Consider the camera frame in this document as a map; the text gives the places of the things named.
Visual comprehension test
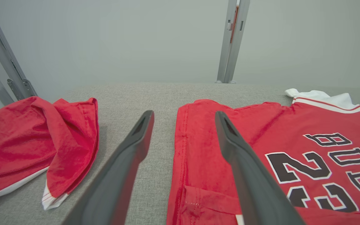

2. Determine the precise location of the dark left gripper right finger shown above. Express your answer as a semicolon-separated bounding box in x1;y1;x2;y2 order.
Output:
215;111;305;225

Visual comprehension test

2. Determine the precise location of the grey slanted bar with brackets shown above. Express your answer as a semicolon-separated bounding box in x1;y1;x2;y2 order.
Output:
0;0;38;101

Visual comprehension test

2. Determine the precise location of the red shorts white trim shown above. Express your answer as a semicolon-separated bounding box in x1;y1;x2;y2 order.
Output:
0;96;99;213

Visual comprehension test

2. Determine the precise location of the grey upright partition post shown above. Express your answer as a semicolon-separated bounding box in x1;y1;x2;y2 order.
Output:
216;0;251;84

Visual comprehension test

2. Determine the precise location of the red basketball jersey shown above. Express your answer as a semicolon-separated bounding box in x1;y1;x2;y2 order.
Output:
167;88;360;225

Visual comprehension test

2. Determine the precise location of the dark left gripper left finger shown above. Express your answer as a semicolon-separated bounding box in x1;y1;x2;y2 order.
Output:
62;110;155;225

